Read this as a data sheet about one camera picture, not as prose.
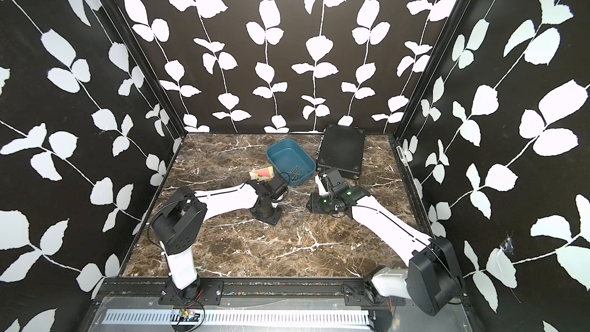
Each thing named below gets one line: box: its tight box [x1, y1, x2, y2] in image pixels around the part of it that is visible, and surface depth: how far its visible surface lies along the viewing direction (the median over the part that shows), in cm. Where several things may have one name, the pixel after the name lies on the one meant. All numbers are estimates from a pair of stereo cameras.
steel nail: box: [285, 165, 305, 181], surface depth 106 cm
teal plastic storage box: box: [266, 139, 316, 186], surface depth 111 cm
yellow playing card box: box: [248, 166, 275, 183], surface depth 104 cm
